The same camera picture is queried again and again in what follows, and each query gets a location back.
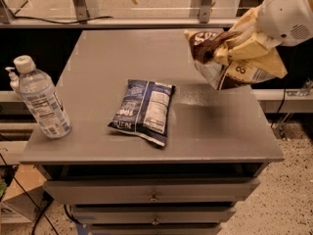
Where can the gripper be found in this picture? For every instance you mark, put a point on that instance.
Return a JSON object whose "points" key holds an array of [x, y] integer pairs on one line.
{"points": [[284, 17]]}

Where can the brown sea salt chip bag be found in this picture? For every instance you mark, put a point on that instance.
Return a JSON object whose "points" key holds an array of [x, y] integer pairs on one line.
{"points": [[209, 50]]}

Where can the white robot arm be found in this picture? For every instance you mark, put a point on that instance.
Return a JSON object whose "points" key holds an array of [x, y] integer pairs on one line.
{"points": [[289, 22]]}

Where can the blue chip bag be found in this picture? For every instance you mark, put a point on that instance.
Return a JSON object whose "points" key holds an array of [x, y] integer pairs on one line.
{"points": [[144, 110]]}

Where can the clear plastic water bottle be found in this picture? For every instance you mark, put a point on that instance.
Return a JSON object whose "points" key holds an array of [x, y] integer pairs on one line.
{"points": [[38, 91]]}

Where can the white pump dispenser bottle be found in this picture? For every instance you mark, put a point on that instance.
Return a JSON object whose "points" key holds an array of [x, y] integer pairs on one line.
{"points": [[14, 80]]}

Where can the top grey drawer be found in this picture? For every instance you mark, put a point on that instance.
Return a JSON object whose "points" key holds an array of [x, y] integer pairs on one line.
{"points": [[95, 192]]}

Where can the grey drawer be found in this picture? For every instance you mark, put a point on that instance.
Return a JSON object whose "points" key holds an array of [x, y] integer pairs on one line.
{"points": [[95, 192], [153, 214]]}

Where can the middle grey drawer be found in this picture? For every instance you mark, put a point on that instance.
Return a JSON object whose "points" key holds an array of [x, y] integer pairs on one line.
{"points": [[153, 214]]}

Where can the cardboard box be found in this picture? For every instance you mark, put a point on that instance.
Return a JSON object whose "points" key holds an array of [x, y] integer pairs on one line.
{"points": [[24, 193]]}

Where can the right metal shelf bracket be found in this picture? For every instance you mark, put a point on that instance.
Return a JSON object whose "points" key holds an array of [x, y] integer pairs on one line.
{"points": [[205, 11]]}

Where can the metal shelf bracket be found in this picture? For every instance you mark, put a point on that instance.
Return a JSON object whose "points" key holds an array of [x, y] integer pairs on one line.
{"points": [[81, 10], [205, 11]]}

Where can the left metal shelf bracket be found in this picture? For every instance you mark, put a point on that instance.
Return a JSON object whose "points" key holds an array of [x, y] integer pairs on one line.
{"points": [[81, 10]]}

